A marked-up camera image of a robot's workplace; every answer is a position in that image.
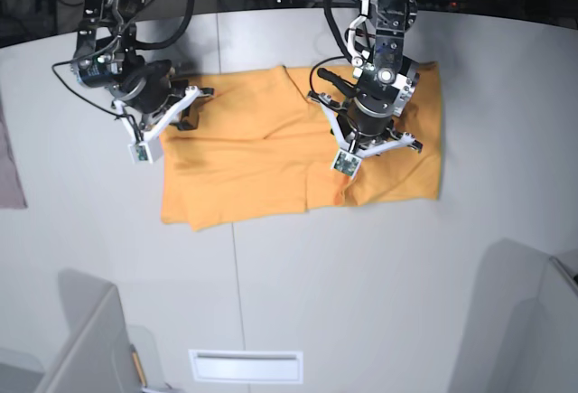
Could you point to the orange pencil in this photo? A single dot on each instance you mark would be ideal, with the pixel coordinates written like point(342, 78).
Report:
point(139, 368)

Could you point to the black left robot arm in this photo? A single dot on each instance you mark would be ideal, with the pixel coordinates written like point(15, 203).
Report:
point(383, 78)

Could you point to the orange yellow T-shirt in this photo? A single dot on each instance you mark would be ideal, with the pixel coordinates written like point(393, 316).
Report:
point(263, 148)

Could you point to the grey box corner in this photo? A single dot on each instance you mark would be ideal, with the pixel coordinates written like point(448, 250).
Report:
point(97, 355)
point(557, 370)

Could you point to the folded pink cloth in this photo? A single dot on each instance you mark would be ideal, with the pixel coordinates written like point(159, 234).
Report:
point(11, 189)

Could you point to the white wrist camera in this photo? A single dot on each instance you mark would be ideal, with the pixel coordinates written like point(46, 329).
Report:
point(346, 163)
point(146, 151)

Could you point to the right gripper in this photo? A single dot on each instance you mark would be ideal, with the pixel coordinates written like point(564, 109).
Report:
point(151, 91)

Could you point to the grey box left corner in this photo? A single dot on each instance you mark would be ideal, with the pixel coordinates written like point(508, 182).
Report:
point(97, 355)

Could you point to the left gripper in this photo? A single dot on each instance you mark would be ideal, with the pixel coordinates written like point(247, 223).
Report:
point(359, 133)

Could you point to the black power strip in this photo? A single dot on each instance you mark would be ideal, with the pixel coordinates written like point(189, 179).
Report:
point(441, 5)

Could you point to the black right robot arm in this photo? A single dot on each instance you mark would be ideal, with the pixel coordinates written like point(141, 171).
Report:
point(108, 55)

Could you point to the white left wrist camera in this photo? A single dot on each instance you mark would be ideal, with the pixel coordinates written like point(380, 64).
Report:
point(346, 163)

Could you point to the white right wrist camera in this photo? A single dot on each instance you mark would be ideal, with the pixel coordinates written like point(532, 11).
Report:
point(146, 151)

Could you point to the grey box right corner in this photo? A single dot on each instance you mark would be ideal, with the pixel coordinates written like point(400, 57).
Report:
point(557, 370)

